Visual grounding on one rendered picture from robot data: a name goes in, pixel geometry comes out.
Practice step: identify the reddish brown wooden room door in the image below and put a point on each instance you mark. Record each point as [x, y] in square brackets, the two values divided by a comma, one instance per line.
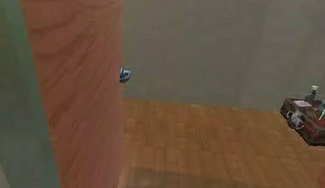
[72, 72]

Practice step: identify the small grey pale-topped statuette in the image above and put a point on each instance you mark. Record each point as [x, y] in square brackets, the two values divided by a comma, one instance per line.
[312, 94]

